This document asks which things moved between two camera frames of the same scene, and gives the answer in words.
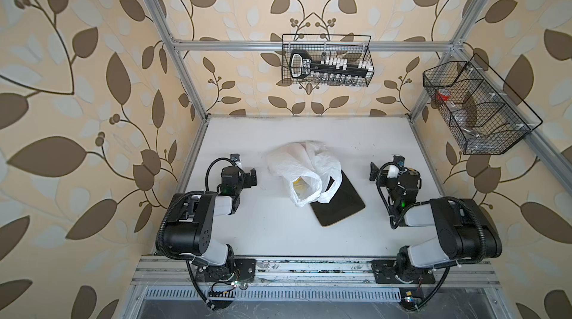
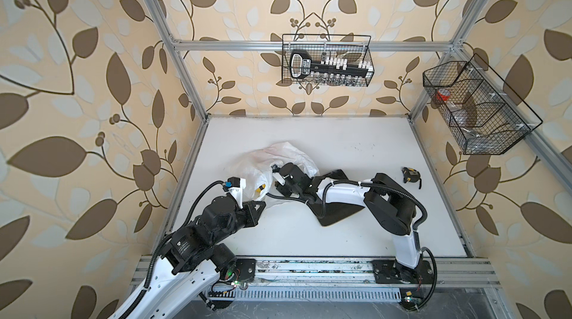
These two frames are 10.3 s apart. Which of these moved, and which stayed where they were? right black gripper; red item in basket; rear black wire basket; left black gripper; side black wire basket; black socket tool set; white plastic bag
Moved: left black gripper; right black gripper; white plastic bag
Stayed: black socket tool set; rear black wire basket; side black wire basket; red item in basket
